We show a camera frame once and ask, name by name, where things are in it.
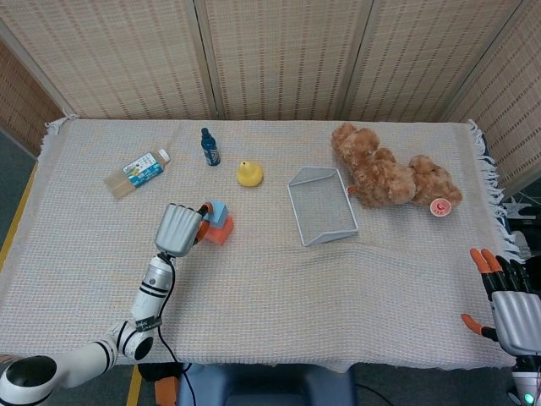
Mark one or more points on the beige waffle tablecloth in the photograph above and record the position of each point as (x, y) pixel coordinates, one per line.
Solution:
(296, 287)

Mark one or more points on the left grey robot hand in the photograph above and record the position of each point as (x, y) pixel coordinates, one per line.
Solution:
(177, 230)

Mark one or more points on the red cube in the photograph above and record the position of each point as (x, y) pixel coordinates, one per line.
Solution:
(220, 236)

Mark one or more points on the orange object under table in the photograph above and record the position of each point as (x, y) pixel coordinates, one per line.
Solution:
(167, 391)

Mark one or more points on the woven folding screen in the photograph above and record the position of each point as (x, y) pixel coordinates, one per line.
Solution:
(287, 55)

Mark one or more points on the white plastic stand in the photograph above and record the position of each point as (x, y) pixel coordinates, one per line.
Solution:
(517, 209)

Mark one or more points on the round red white tag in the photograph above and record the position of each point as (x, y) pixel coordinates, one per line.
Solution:
(440, 207)

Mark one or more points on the clear bottle with blue label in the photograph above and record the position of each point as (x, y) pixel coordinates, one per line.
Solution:
(137, 172)

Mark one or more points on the blue cube block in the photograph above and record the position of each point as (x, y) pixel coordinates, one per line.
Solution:
(217, 213)

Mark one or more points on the dark blue spray bottle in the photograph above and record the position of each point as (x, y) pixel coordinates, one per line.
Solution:
(210, 150)

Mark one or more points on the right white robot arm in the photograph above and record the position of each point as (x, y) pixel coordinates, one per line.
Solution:
(528, 380)

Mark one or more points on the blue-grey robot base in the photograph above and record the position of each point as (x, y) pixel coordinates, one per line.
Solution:
(266, 387)

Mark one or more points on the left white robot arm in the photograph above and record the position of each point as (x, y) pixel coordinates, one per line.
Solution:
(148, 296)

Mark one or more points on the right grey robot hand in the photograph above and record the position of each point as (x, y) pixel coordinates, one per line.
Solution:
(517, 315)

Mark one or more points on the brown plush teddy bear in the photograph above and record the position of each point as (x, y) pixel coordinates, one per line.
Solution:
(380, 173)

